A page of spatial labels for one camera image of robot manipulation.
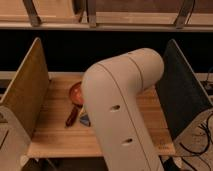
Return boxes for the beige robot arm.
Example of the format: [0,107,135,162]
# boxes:
[82,48,164,171]

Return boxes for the blue small object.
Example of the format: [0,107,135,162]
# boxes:
[80,114,91,127]

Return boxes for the right dark side panel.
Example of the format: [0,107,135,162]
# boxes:
[156,39,213,141]

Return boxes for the left wooden side panel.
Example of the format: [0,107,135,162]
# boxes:
[0,38,49,141]

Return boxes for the wooden shelf with brackets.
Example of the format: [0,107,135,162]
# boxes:
[0,0,213,32]

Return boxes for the red-brown handle utensil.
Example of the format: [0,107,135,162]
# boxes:
[65,106,78,127]

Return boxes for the black cables at right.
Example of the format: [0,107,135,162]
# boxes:
[179,112,213,171]

